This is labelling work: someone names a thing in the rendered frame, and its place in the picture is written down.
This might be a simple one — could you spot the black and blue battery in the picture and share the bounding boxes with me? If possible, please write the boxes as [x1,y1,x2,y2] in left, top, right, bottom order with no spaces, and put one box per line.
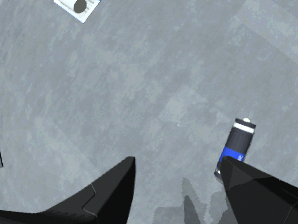
[214,119,257,179]

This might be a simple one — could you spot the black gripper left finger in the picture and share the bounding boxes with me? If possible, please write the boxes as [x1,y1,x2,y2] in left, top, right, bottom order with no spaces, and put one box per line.
[0,156,136,224]

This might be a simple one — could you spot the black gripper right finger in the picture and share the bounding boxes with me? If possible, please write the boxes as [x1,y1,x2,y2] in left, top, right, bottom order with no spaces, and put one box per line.
[220,156,298,224]

